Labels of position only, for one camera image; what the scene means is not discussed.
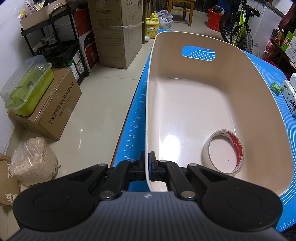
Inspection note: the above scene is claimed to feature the white tape roll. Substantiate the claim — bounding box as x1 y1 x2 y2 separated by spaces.
201 130 244 176

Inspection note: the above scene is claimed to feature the beige plastic storage bin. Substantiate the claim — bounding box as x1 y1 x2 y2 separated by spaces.
145 31 293 195

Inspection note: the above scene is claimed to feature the green round tin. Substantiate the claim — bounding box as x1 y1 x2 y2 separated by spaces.
270 82 281 95

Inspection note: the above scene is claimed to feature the floor cardboard box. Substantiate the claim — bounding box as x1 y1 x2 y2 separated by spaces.
7 68 82 141

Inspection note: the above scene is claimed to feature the bag of grain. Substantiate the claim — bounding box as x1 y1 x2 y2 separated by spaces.
9 137 60 186

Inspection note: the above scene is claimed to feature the brown paper bag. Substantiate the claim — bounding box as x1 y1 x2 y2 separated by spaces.
0 154 21 206

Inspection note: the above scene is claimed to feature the green clear lid container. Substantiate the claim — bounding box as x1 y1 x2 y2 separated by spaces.
1 55 54 116

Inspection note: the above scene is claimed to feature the lower large cardboard box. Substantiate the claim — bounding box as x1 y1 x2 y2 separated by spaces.
87 0 142 69

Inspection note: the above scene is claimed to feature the yellow detergent jug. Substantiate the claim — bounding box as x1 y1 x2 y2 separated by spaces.
145 11 159 39

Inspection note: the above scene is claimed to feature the black metal shelf rack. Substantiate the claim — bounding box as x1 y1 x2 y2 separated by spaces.
21 4 89 84

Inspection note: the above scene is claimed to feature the plastic bag on floor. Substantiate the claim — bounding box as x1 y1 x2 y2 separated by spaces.
157 10 173 29

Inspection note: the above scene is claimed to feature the tissue box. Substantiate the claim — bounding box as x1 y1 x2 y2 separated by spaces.
280 73 296 116

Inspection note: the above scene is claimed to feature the green black bicycle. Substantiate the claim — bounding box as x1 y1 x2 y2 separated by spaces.
219 1 260 54

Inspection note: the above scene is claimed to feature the red bucket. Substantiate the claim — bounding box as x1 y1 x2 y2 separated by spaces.
207 6 225 32

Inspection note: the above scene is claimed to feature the wooden chair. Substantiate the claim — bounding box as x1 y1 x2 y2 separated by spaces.
165 0 196 27

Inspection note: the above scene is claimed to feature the white refrigerator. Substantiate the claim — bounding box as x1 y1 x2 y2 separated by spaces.
247 0 285 58

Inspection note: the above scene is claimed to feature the green white carton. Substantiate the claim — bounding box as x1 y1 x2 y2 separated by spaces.
281 31 296 63

